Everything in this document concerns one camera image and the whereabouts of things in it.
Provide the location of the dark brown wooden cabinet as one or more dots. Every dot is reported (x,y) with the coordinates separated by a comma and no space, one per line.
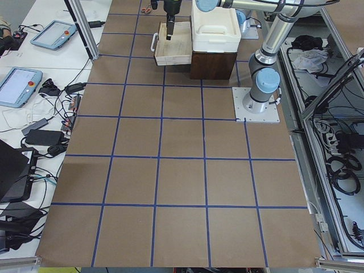
(212,66)

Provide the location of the near blue teach pendant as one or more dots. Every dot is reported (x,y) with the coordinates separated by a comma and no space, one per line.
(19,85)

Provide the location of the grey orange scissors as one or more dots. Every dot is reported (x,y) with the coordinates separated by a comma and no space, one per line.
(146,10)

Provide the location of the black laptop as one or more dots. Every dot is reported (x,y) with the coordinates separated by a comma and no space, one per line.
(17,170)

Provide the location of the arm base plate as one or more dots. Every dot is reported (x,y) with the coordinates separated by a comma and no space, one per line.
(249,30)
(248,110)

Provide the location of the black power adapter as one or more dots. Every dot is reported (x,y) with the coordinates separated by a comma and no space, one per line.
(96,24)

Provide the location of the blue teach pendant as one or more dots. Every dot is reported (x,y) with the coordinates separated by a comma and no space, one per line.
(19,85)
(54,35)

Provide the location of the white foam tray box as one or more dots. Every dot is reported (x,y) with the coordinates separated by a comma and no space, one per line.
(216,31)

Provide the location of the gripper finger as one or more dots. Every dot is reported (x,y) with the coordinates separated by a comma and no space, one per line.
(170,26)

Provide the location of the black power brick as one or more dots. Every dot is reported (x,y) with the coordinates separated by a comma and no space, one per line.
(44,137)

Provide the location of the white crumpled cloth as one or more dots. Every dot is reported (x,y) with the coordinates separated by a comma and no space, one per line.
(311,60)

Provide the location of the far blue teach pendant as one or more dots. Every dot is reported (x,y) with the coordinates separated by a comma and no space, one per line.
(54,35)

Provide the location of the wooden drawer with white handle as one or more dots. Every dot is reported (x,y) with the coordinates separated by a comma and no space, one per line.
(177,50)

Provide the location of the aluminium frame post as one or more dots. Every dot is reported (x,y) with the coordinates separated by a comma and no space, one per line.
(78,16)

